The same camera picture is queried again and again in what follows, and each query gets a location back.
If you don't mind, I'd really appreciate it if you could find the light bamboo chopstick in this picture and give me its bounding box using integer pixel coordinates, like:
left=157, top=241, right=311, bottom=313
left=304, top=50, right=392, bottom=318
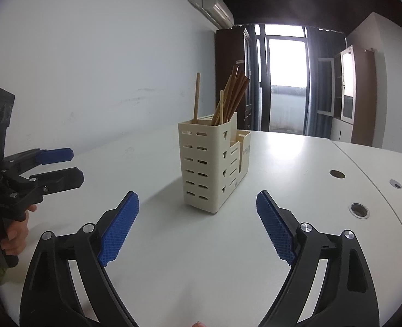
left=219, top=90, right=225, bottom=125
left=192, top=72, right=201, bottom=124
left=211, top=75, right=237, bottom=126

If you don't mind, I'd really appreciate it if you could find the person's left hand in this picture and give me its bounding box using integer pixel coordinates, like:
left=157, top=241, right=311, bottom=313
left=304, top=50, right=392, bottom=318
left=1, top=204, right=37, bottom=256

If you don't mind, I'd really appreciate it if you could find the beige plastic utensil holder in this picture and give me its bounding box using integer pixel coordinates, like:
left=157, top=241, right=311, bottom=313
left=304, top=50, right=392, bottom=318
left=178, top=113, right=250, bottom=214

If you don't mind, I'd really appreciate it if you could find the brown white glass cabinet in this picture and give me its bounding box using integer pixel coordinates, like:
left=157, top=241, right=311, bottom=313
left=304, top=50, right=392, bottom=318
left=329, top=45, right=377, bottom=146

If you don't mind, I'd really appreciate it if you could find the reddish brown chopstick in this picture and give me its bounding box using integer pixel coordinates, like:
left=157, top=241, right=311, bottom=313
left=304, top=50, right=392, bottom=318
left=222, top=64, right=247, bottom=123

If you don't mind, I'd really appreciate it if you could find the dark wooden wardrobe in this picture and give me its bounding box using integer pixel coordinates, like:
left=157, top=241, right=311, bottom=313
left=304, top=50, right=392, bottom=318
left=215, top=26, right=256, bottom=131

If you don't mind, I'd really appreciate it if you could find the glass balcony door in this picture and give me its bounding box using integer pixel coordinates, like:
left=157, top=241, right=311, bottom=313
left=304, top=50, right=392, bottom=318
left=254, top=24, right=310, bottom=135

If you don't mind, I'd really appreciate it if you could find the dark blue curtain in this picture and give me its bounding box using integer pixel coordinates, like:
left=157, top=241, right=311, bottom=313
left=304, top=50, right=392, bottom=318
left=304, top=27, right=346, bottom=139

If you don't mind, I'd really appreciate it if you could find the white wall air conditioner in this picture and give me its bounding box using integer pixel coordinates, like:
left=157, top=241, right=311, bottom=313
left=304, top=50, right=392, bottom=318
left=202, top=0, right=234, bottom=29

